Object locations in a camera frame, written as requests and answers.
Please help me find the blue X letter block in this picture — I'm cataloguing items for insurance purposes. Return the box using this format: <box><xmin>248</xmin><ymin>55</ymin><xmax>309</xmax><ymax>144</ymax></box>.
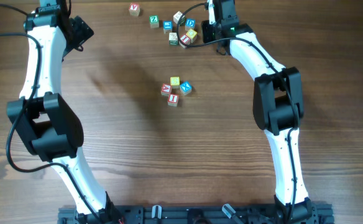
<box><xmin>180</xmin><ymin>82</ymin><xmax>192</xmax><ymax>95</ymax></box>

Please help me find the yellow S letter block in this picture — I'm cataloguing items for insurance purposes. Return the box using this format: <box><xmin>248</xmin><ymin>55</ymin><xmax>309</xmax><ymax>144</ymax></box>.
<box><xmin>170</xmin><ymin>77</ymin><xmax>180</xmax><ymax>89</ymax></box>

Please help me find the red A letter block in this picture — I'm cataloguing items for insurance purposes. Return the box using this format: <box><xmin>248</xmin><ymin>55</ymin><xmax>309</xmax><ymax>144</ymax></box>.
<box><xmin>161</xmin><ymin>83</ymin><xmax>172</xmax><ymax>97</ymax></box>

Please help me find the red i block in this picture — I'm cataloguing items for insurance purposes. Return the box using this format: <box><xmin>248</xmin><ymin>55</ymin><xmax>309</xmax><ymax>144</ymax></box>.
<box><xmin>179</xmin><ymin>34</ymin><xmax>191</xmax><ymax>49</ymax></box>
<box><xmin>167</xmin><ymin>94</ymin><xmax>180</xmax><ymax>106</ymax></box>

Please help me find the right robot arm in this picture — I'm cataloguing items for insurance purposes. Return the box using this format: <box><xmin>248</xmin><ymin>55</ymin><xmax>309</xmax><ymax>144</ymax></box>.
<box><xmin>203</xmin><ymin>1</ymin><xmax>311</xmax><ymax>223</ymax></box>

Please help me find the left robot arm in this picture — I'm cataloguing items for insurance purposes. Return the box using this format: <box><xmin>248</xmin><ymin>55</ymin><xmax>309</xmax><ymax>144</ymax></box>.
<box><xmin>6</xmin><ymin>1</ymin><xmax>123</xmax><ymax>223</ymax></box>

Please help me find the yellow top block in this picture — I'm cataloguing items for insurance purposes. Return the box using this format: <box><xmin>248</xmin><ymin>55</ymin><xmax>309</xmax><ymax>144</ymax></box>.
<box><xmin>186</xmin><ymin>29</ymin><xmax>198</xmax><ymax>44</ymax></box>

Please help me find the blue D letter block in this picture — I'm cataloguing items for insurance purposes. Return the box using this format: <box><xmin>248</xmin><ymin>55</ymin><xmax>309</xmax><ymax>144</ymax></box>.
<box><xmin>185</xmin><ymin>18</ymin><xmax>196</xmax><ymax>31</ymax></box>

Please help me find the white green top block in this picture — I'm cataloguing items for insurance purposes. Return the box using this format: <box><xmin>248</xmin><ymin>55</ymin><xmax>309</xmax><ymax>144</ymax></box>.
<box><xmin>173</xmin><ymin>11</ymin><xmax>186</xmax><ymax>26</ymax></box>

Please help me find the white green picture block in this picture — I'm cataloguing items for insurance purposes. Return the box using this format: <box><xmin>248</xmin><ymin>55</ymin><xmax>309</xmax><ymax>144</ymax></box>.
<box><xmin>168</xmin><ymin>32</ymin><xmax>178</xmax><ymax>45</ymax></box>

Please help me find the blue picture block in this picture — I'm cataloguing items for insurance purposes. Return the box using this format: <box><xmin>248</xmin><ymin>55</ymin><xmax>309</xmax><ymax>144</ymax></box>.
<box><xmin>163</xmin><ymin>21</ymin><xmax>173</xmax><ymax>34</ymax></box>

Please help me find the red V letter block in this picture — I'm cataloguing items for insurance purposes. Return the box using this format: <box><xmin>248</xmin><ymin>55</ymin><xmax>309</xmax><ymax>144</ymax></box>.
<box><xmin>129</xmin><ymin>2</ymin><xmax>140</xmax><ymax>17</ymax></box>

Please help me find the green Z letter block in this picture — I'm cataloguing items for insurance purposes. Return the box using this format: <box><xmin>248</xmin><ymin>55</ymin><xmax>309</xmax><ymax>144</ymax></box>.
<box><xmin>149</xmin><ymin>15</ymin><xmax>160</xmax><ymax>29</ymax></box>

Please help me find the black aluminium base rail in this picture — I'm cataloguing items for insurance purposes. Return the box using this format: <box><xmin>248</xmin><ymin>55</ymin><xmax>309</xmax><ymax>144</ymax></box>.
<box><xmin>57</xmin><ymin>204</ymin><xmax>335</xmax><ymax>224</ymax></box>

